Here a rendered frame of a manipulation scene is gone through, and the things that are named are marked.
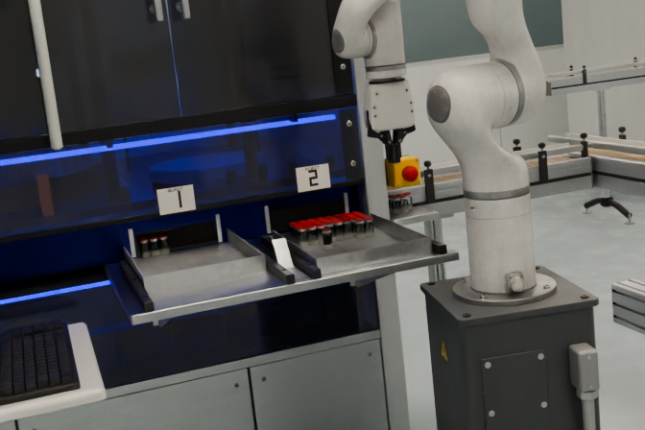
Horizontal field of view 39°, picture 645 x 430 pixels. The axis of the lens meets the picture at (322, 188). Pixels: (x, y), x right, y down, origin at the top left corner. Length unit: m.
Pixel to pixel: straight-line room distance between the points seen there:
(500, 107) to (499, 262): 0.28
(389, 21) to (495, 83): 0.34
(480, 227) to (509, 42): 0.33
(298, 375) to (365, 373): 0.18
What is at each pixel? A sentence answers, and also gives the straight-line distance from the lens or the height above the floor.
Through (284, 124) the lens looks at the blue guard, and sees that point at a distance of 2.20.
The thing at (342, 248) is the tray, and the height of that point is 0.88.
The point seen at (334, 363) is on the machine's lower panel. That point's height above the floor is 0.54.
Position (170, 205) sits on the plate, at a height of 1.01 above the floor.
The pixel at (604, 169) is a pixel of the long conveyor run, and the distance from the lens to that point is 2.72.
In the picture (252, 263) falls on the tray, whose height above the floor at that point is 0.90.
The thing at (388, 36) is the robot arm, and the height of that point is 1.34.
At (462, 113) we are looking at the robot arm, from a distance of 1.57.
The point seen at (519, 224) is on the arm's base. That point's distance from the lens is 1.66.
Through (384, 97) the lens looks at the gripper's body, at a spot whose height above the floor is 1.22.
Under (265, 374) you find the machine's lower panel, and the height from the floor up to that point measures 0.55.
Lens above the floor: 1.37
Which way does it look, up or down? 10 degrees down
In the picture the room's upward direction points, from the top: 6 degrees counter-clockwise
